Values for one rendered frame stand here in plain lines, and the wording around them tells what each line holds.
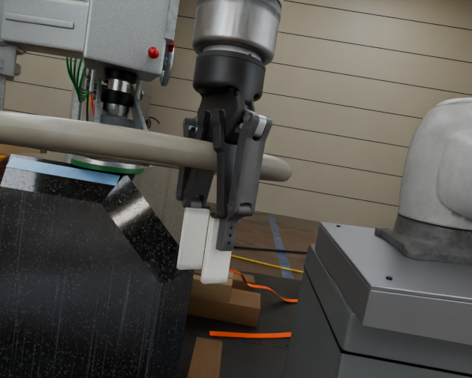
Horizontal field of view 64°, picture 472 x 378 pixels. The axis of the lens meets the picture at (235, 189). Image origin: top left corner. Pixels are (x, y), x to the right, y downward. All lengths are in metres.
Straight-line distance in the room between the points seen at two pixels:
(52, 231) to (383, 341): 0.91
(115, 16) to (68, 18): 0.80
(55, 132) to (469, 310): 0.51
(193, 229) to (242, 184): 0.10
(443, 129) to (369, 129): 6.04
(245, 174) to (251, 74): 0.10
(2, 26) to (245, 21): 1.81
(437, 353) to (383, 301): 0.13
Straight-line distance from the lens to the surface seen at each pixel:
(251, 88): 0.39
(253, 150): 0.36
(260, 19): 0.40
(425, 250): 0.70
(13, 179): 1.25
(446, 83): 7.26
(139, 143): 0.37
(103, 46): 1.18
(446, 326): 0.57
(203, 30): 0.40
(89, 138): 0.38
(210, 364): 1.66
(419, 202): 0.73
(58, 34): 1.99
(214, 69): 0.39
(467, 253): 0.74
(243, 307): 2.24
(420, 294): 0.54
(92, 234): 1.15
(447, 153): 0.71
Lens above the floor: 0.99
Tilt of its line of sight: 6 degrees down
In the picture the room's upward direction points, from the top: 10 degrees clockwise
